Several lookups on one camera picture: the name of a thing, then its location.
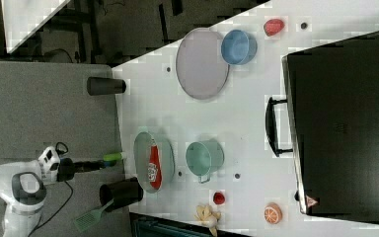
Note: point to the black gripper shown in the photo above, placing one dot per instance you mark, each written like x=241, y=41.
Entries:
x=67, y=168

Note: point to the red plush ketchup bottle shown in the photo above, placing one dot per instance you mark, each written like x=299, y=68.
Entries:
x=154, y=172

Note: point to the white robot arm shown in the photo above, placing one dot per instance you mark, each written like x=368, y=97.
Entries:
x=23, y=187

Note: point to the green oval strainer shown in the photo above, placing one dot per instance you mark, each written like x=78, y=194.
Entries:
x=141, y=152

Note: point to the green marker pen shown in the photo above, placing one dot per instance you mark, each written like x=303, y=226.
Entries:
x=113, y=157

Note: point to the green plastic spatula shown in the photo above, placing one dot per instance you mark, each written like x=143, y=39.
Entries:
x=90, y=218

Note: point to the teal metal mug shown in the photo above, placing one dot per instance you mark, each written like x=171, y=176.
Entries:
x=204, y=158

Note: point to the grey round plate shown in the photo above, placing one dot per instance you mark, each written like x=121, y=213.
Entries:
x=200, y=68

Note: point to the blue bowl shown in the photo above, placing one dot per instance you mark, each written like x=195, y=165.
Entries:
x=238, y=47

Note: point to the orange slice toy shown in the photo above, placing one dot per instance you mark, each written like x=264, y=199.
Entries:
x=273, y=213

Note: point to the red strawberry toy far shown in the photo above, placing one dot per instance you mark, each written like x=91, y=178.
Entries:
x=273, y=27

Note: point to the black toaster oven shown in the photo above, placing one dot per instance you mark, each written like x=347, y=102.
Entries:
x=332, y=100

